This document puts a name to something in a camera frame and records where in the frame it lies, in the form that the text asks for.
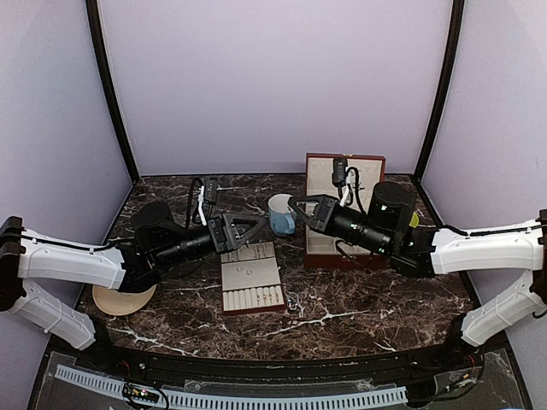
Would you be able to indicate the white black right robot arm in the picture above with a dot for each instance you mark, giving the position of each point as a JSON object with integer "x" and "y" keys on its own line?
{"x": 521, "y": 246}

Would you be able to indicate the black corner post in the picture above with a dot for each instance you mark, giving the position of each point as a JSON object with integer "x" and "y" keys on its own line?
{"x": 448, "y": 63}
{"x": 102, "y": 61}

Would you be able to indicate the light blue mug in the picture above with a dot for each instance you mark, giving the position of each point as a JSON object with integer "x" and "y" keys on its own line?
{"x": 282, "y": 218}

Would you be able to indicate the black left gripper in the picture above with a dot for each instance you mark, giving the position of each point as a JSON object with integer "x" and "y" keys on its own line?
{"x": 223, "y": 229}

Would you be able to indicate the black left corner post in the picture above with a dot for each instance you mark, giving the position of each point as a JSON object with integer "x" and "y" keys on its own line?
{"x": 102, "y": 61}

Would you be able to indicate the beige round plate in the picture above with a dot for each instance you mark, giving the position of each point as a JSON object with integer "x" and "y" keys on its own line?
{"x": 115, "y": 303}

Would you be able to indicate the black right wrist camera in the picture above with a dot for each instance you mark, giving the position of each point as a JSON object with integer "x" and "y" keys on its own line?
{"x": 339, "y": 165}

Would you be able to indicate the green bowl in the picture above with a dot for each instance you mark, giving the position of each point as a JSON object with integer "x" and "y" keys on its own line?
{"x": 415, "y": 221}

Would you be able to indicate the white slotted cable duct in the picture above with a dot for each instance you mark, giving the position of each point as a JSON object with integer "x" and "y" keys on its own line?
{"x": 227, "y": 396}

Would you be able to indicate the black front table rail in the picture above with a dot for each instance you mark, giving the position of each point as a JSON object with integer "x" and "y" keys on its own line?
{"x": 417, "y": 366}

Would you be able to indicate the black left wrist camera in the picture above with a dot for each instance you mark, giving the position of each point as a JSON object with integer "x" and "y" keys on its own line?
{"x": 210, "y": 190}

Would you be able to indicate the black right corner post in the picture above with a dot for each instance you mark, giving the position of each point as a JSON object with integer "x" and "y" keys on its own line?
{"x": 448, "y": 63}

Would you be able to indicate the brown open jewelry box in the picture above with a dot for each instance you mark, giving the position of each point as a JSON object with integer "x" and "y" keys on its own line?
{"x": 338, "y": 191}

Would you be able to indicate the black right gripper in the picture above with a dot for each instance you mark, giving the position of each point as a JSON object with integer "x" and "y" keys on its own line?
{"x": 323, "y": 215}

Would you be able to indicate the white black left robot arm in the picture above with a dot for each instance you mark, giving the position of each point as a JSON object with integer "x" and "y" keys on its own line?
{"x": 27, "y": 256}

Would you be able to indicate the brown jewelry tray insert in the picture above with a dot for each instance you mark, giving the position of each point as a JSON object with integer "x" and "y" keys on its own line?
{"x": 256, "y": 293}

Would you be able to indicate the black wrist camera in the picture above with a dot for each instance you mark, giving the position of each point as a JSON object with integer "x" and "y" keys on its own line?
{"x": 210, "y": 190}
{"x": 339, "y": 165}

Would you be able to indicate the small silver earrings on table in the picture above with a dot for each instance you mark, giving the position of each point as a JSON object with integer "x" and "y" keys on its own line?
{"x": 292, "y": 306}

